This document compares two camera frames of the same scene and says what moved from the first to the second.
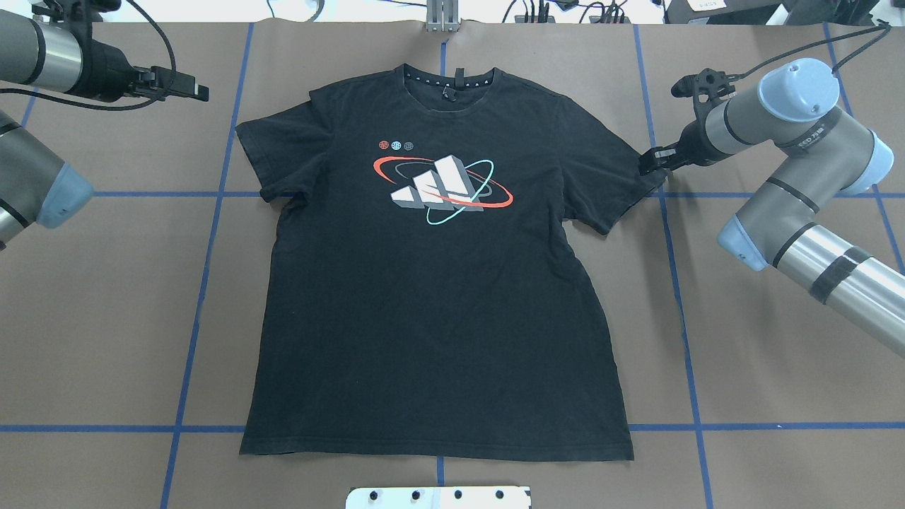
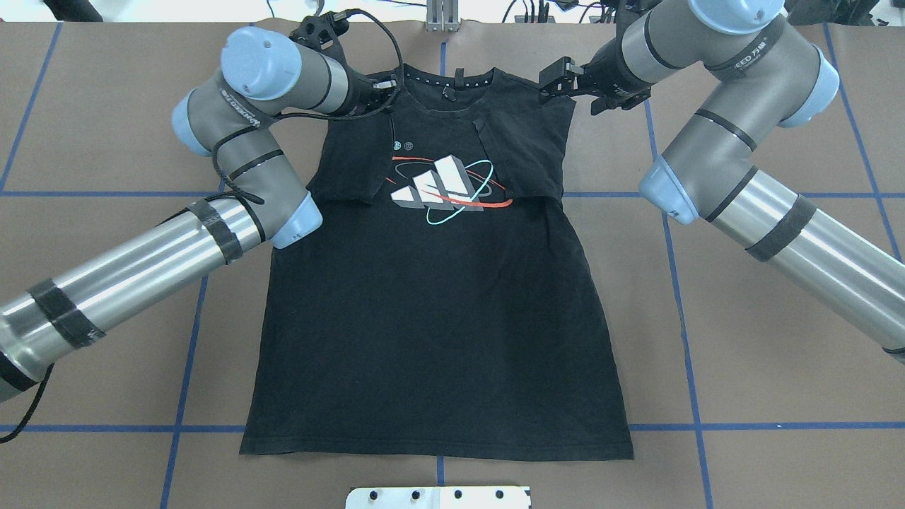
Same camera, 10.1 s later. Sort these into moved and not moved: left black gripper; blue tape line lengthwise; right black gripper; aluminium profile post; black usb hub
Moved: right black gripper; left black gripper
Not moved: black usb hub; aluminium profile post; blue tape line lengthwise
